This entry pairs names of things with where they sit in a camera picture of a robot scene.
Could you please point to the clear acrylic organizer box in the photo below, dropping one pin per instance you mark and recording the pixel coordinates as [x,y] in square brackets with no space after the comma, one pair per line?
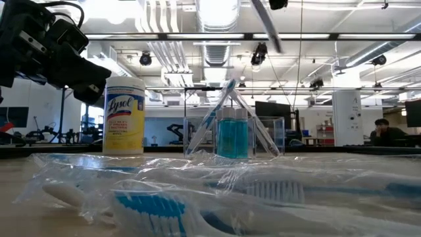
[273,135]

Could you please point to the grey toothbrush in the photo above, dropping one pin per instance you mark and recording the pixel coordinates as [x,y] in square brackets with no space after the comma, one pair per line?
[263,135]

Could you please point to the black monitor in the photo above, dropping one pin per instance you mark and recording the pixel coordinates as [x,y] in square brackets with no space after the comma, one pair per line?
[273,113]

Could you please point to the white pillar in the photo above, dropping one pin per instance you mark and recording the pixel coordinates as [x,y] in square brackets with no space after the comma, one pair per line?
[347,115]

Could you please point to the person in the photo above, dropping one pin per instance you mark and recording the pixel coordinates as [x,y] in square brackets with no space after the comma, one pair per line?
[388,135]

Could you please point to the yellow Lysol wipes canister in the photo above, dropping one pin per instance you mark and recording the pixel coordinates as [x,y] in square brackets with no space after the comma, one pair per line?
[123,131]

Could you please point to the black ceiling spotlight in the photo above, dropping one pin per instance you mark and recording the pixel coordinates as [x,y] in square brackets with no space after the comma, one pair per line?
[145,59]
[278,3]
[260,54]
[379,60]

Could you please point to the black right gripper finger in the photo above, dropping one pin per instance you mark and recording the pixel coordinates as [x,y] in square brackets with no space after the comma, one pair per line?
[268,24]

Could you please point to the silver ceiling air duct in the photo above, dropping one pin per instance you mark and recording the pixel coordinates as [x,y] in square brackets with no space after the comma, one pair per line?
[217,19]

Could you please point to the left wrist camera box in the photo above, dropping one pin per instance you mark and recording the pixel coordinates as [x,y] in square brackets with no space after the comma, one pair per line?
[70,36]

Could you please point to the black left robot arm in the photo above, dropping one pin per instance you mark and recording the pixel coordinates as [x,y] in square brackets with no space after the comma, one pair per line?
[16,49]

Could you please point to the blue toothbrush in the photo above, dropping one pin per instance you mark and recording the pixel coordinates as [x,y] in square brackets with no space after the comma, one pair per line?
[210,120]
[151,210]
[276,192]

